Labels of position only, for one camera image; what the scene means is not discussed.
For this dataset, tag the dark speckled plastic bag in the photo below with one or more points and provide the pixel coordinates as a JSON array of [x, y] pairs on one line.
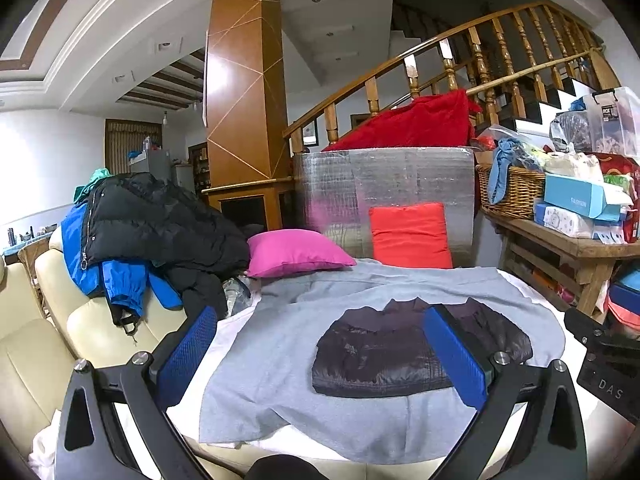
[[570, 130]]

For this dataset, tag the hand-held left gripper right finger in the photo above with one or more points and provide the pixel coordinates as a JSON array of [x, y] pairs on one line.
[[457, 360]]

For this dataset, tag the blue folded cloth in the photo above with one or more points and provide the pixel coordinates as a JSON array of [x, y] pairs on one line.
[[627, 292]]

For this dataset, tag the wooden pillar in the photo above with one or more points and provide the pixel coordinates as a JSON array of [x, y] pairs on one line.
[[245, 85]]

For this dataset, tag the cream leather sofa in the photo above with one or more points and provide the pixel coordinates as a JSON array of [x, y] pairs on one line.
[[35, 360]]

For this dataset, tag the black puffer coat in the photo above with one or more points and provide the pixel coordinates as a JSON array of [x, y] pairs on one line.
[[160, 220]]

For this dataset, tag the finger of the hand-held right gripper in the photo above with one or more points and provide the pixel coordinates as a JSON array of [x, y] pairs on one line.
[[582, 325]]

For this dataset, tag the light blue cardboard box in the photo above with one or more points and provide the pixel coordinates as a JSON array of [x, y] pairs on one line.
[[575, 200]]

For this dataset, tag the brown curtain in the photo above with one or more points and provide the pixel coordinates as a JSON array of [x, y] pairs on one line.
[[122, 145]]

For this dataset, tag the wooden bench table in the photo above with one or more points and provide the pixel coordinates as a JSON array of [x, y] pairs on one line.
[[550, 247]]

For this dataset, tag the green garment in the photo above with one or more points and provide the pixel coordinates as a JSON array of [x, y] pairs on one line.
[[95, 182]]

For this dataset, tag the magenta pillow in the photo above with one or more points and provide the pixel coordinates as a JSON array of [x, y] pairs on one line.
[[295, 255]]

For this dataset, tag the silver foil-wrapped panel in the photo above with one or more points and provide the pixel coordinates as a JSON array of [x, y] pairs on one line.
[[340, 180]]

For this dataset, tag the dark quilted jacket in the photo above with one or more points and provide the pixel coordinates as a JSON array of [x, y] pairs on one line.
[[380, 355]]

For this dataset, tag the orange-red cushion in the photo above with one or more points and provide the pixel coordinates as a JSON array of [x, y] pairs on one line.
[[410, 235]]

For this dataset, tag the blue jacket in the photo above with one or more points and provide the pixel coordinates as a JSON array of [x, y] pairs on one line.
[[120, 285]]

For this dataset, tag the red velvet blanket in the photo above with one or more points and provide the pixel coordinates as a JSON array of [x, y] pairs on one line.
[[410, 120]]

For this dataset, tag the white patterned tissue pack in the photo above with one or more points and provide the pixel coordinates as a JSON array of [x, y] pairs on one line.
[[565, 222]]

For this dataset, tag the clear plastic storage box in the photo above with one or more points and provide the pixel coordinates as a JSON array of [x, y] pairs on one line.
[[617, 120]]

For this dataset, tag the grey blanket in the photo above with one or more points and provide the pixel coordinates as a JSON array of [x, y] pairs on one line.
[[270, 360]]

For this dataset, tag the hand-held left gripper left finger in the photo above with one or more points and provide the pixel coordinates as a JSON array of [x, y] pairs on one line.
[[192, 355]]

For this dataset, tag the wooden stair railing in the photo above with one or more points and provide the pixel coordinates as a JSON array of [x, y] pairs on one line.
[[450, 35]]

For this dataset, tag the red gift bag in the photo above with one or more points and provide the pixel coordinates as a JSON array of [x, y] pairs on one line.
[[625, 170]]

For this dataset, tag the grey refrigerator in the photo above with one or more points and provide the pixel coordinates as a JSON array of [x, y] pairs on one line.
[[152, 167]]

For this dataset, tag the wicker basket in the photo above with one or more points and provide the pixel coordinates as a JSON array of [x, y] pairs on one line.
[[515, 195]]

